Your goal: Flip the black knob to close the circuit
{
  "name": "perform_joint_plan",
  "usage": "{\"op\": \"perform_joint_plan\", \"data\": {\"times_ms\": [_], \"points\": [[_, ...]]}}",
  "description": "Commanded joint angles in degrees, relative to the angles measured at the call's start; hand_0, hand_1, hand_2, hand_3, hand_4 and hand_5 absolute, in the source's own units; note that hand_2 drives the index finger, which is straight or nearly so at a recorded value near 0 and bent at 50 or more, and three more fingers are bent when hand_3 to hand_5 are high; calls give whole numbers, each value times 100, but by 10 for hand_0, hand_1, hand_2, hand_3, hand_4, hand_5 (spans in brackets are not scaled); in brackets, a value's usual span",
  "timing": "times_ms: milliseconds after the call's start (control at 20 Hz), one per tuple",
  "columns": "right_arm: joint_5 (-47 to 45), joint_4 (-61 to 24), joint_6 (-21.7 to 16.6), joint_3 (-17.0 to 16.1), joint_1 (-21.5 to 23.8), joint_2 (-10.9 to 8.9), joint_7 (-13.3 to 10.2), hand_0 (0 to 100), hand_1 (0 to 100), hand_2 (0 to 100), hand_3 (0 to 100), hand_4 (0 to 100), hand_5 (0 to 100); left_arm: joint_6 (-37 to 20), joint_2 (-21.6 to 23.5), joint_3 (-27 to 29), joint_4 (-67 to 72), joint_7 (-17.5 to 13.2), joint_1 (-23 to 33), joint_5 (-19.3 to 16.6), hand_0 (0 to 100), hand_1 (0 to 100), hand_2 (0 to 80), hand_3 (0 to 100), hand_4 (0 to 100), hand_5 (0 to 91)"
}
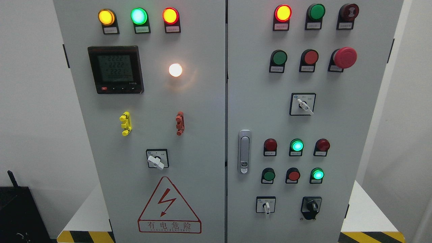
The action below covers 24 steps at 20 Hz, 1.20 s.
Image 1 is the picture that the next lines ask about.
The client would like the black rotary knob switch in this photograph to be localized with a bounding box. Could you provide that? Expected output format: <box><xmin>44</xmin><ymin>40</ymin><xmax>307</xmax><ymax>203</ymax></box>
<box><xmin>300</xmin><ymin>196</ymin><xmax>322</xmax><ymax>220</ymax></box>

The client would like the red terminal connector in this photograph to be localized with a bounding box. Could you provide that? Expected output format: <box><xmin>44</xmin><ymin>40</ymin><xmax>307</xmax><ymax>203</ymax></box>
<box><xmin>175</xmin><ymin>111</ymin><xmax>185</xmax><ymax>136</ymax></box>

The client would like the dark red indicator light left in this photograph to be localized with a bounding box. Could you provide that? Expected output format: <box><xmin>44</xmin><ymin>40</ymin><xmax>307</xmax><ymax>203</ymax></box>
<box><xmin>263</xmin><ymin>138</ymin><xmax>277</xmax><ymax>157</ymax></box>

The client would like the white glowing indicator light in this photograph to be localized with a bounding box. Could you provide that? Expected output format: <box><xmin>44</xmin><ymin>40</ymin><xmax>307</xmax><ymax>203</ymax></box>
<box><xmin>168</xmin><ymin>63</ymin><xmax>183</xmax><ymax>77</ymax></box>

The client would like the green push button lower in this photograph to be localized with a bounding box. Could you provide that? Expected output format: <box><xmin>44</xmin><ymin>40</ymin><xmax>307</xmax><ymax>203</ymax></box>
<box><xmin>261</xmin><ymin>167</ymin><xmax>276</xmax><ymax>184</ymax></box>

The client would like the green push button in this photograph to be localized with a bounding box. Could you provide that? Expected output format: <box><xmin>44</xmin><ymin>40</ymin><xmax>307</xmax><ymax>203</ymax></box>
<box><xmin>261</xmin><ymin>167</ymin><xmax>276</xmax><ymax>184</ymax></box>
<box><xmin>269</xmin><ymin>49</ymin><xmax>288</xmax><ymax>73</ymax></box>

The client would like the left grey cabinet door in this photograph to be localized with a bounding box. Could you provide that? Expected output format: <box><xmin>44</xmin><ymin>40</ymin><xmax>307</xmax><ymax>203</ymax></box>
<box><xmin>54</xmin><ymin>0</ymin><xmax>225</xmax><ymax>243</ymax></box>

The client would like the grey cabinet door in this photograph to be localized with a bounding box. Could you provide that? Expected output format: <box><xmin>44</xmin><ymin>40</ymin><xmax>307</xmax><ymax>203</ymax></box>
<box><xmin>54</xmin><ymin>0</ymin><xmax>225</xmax><ymax>243</ymax></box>
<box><xmin>227</xmin><ymin>0</ymin><xmax>404</xmax><ymax>243</ymax></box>

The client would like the green lit indicator light middle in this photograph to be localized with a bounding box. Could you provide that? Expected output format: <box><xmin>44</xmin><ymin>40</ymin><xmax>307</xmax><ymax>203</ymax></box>
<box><xmin>289</xmin><ymin>138</ymin><xmax>304</xmax><ymax>157</ymax></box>

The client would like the green push button upper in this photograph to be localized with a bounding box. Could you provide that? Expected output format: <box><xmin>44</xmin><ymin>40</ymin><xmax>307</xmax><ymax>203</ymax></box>
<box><xmin>269</xmin><ymin>49</ymin><xmax>288</xmax><ymax>73</ymax></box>

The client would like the yellow terminal connector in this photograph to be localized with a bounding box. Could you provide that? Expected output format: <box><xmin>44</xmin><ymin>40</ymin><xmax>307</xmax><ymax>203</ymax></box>
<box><xmin>119</xmin><ymin>111</ymin><xmax>132</xmax><ymax>136</ymax></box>

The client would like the red push button lower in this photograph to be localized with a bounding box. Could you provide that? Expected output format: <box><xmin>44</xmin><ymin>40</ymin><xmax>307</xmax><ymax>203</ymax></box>
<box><xmin>285</xmin><ymin>167</ymin><xmax>301</xmax><ymax>184</ymax></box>

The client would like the red push button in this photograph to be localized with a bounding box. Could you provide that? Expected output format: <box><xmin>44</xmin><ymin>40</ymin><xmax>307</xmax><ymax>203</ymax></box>
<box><xmin>285</xmin><ymin>167</ymin><xmax>301</xmax><ymax>184</ymax></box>
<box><xmin>298</xmin><ymin>49</ymin><xmax>319</xmax><ymax>73</ymax></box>

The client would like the right grey cabinet door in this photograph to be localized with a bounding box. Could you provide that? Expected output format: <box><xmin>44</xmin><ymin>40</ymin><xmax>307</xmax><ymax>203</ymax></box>
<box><xmin>227</xmin><ymin>0</ymin><xmax>404</xmax><ymax>243</ymax></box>

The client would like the red electrical danger warning sticker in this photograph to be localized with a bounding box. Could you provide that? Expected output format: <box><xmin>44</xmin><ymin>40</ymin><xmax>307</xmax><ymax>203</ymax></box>
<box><xmin>138</xmin><ymin>176</ymin><xmax>201</xmax><ymax>234</ymax></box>

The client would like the black digital power meter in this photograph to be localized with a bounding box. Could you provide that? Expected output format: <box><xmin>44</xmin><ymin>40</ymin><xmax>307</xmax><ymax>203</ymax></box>
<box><xmin>88</xmin><ymin>46</ymin><xmax>144</xmax><ymax>94</ymax></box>

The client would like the red push button upper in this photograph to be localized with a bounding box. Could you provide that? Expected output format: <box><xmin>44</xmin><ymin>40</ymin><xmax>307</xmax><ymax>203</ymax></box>
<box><xmin>298</xmin><ymin>49</ymin><xmax>319</xmax><ymax>73</ymax></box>

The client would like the green lit button lower right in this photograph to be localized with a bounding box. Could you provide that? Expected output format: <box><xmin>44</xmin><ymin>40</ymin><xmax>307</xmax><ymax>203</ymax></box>
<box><xmin>309</xmin><ymin>167</ymin><xmax>325</xmax><ymax>184</ymax></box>

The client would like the red indicator light top left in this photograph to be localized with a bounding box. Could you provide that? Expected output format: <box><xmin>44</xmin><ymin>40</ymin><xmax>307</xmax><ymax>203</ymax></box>
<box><xmin>162</xmin><ymin>7</ymin><xmax>181</xmax><ymax>33</ymax></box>

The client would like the red indicator light top right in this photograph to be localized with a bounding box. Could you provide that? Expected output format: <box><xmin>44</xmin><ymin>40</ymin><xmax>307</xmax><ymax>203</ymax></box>
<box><xmin>272</xmin><ymin>4</ymin><xmax>292</xmax><ymax>31</ymax></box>

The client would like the green indicator light top left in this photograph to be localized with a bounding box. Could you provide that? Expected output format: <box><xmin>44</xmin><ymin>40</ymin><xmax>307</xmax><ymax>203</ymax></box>
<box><xmin>131</xmin><ymin>7</ymin><xmax>151</xmax><ymax>34</ymax></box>

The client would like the red emergency stop mushroom button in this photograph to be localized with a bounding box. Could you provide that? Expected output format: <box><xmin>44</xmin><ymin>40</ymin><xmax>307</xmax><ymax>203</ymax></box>
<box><xmin>328</xmin><ymin>47</ymin><xmax>357</xmax><ymax>73</ymax></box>

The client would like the green indicator light top right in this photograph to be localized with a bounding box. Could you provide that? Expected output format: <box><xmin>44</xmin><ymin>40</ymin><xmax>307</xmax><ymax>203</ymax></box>
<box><xmin>304</xmin><ymin>3</ymin><xmax>326</xmax><ymax>30</ymax></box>

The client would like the yellow indicator light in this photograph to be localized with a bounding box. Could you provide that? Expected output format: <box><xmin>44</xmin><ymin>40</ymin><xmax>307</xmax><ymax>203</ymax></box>
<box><xmin>98</xmin><ymin>9</ymin><xmax>120</xmax><ymax>34</ymax></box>

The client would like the dark red buzzer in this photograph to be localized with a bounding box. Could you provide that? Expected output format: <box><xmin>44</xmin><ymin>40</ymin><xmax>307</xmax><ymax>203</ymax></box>
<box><xmin>336</xmin><ymin>3</ymin><xmax>359</xmax><ymax>30</ymax></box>

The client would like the white platform with hazard stripes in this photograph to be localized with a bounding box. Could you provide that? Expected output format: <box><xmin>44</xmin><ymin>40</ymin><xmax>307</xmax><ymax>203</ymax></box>
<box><xmin>54</xmin><ymin>182</ymin><xmax>406</xmax><ymax>243</ymax></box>

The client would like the black box with antenna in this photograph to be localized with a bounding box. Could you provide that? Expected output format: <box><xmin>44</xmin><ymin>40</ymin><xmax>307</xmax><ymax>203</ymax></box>
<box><xmin>0</xmin><ymin>171</ymin><xmax>51</xmax><ymax>243</ymax></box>

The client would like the silver door latch handle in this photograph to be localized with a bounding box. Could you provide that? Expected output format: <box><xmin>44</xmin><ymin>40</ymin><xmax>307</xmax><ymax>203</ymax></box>
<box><xmin>238</xmin><ymin>130</ymin><xmax>251</xmax><ymax>175</ymax></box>

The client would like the white selector switch left door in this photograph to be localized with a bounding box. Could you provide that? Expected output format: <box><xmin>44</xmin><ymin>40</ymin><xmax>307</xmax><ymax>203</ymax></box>
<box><xmin>145</xmin><ymin>148</ymin><xmax>169</xmax><ymax>170</ymax></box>

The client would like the white selector switch upper right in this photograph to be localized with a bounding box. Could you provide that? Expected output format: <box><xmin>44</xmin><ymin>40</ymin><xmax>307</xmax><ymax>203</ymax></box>
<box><xmin>290</xmin><ymin>93</ymin><xmax>316</xmax><ymax>116</ymax></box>

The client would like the white selector switch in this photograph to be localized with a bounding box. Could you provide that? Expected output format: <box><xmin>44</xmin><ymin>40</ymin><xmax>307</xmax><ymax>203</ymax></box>
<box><xmin>290</xmin><ymin>93</ymin><xmax>316</xmax><ymax>116</ymax></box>
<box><xmin>255</xmin><ymin>196</ymin><xmax>276</xmax><ymax>214</ymax></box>

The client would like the white selector switch lower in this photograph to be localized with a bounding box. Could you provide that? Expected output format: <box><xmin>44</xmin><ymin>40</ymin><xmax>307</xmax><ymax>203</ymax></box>
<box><xmin>255</xmin><ymin>196</ymin><xmax>276</xmax><ymax>214</ymax></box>

